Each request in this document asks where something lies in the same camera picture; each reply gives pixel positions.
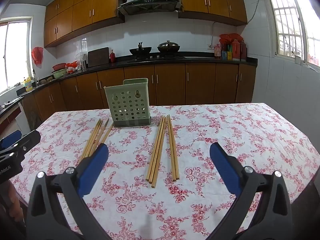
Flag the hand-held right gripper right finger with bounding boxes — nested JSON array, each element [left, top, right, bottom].
[[209, 142, 293, 240]]

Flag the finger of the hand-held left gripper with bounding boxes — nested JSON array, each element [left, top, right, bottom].
[[12, 129, 41, 153], [0, 130, 22, 148]]

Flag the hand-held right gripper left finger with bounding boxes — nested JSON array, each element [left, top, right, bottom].
[[25, 143, 110, 240]]

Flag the wooden chopstick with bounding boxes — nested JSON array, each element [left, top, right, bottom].
[[98, 123, 114, 147], [149, 116, 166, 183], [146, 116, 165, 182], [169, 114, 180, 181], [83, 120, 103, 159], [79, 119, 101, 162], [86, 121, 104, 158], [91, 119, 110, 154], [167, 115, 176, 182], [151, 117, 168, 189]]

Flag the green perforated utensil holder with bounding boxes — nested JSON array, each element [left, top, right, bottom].
[[104, 78, 152, 127]]

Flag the red floral tablecloth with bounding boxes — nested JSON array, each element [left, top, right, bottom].
[[9, 102, 320, 240]]

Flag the window beside sink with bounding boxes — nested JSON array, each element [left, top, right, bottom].
[[0, 17, 33, 96]]

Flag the hanging red plastic bag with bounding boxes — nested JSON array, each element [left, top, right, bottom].
[[31, 47, 43, 68]]

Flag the wooden lower kitchen cabinets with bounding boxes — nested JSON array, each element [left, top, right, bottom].
[[21, 62, 257, 124]]

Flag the metal utensil cup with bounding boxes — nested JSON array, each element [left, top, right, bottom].
[[75, 52, 88, 69]]

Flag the dark wooden cutting board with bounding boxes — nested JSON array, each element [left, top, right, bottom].
[[87, 47, 110, 67]]

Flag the black kitchen countertop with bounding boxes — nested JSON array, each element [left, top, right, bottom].
[[0, 56, 258, 115]]

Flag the dark red oil jug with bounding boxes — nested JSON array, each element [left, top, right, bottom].
[[231, 39, 241, 61], [240, 40, 248, 61]]

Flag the gas stove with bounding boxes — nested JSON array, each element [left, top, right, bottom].
[[127, 54, 187, 63]]

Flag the black open wok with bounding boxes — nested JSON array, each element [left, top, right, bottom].
[[129, 42, 152, 55]]

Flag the red bag over bottles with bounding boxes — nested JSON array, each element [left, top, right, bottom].
[[219, 33, 244, 43]]

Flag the black wok with lid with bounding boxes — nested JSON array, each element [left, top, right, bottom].
[[157, 40, 180, 53]]

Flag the barred window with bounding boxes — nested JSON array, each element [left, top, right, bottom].
[[259, 0, 320, 73]]

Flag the wooden upper wall cabinets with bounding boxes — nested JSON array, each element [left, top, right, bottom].
[[44, 0, 248, 48]]

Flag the wall power cable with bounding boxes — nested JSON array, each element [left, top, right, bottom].
[[211, 0, 262, 48]]

